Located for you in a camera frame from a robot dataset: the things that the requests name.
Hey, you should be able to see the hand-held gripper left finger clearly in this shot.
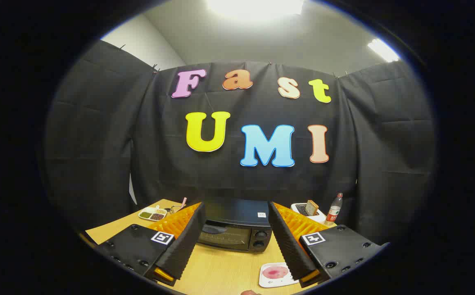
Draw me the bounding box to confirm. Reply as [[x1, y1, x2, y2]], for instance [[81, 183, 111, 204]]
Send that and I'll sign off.
[[94, 202, 206, 286]]

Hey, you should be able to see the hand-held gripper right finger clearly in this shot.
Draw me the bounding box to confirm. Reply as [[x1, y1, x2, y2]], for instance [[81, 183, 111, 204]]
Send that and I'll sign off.
[[268, 201, 389, 288]]

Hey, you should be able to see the pink round ham slice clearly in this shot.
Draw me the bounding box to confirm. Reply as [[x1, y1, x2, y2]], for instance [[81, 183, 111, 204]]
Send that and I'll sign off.
[[263, 265, 289, 280]]

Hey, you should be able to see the white square plate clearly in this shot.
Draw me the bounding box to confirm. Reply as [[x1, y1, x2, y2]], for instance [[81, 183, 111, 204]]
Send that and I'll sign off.
[[259, 262, 300, 288]]

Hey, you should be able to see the black toaster oven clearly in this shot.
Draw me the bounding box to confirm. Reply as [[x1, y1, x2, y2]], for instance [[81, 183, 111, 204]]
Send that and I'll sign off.
[[197, 198, 273, 252]]

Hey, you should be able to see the white pop-up toaster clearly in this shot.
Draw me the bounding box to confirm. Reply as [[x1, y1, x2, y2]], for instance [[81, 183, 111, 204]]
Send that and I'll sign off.
[[291, 202, 327, 224]]

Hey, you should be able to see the white divided dish of beans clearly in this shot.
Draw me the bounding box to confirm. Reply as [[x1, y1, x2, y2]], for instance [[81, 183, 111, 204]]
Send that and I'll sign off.
[[138, 205, 167, 222]]

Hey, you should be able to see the clear water bottle red label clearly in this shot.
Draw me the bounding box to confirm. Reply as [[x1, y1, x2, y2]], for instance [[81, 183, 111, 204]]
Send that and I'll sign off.
[[326, 193, 344, 226]]

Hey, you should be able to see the small ceiling light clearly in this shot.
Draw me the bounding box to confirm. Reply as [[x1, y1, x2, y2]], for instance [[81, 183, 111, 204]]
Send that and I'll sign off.
[[368, 39, 400, 63]]

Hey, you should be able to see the large ceiling light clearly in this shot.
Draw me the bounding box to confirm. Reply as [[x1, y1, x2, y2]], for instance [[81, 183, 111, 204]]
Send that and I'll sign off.
[[207, 0, 303, 19]]

